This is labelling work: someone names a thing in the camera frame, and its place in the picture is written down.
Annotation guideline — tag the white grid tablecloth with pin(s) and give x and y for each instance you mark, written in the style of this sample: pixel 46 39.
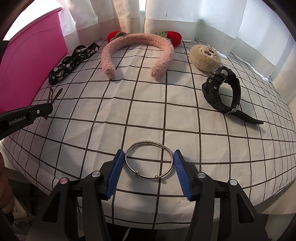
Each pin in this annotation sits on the white grid tablecloth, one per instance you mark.
pixel 94 117

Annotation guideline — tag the person's left hand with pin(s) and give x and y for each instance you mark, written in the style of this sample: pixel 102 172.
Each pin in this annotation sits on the person's left hand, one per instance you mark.
pixel 7 201

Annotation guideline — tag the black wrist watch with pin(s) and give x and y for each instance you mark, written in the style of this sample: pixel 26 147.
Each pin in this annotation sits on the black wrist watch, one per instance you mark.
pixel 222 81

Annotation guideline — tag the pink plastic storage bin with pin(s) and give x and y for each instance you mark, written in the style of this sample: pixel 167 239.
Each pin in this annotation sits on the pink plastic storage bin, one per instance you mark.
pixel 31 54

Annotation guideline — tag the beige plush keychain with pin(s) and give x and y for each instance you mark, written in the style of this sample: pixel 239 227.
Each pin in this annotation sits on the beige plush keychain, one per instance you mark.
pixel 204 58

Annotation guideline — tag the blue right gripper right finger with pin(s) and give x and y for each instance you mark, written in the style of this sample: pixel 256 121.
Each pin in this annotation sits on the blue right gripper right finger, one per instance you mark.
pixel 183 176

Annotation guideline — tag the brown hair clips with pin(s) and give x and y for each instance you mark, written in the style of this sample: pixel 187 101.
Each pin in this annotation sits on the brown hair clips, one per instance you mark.
pixel 54 97

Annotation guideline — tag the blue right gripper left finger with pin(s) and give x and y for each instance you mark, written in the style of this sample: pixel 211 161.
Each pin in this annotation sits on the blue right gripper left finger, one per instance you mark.
pixel 115 173

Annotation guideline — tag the white curtain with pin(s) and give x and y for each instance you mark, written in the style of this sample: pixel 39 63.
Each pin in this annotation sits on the white curtain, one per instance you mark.
pixel 250 29

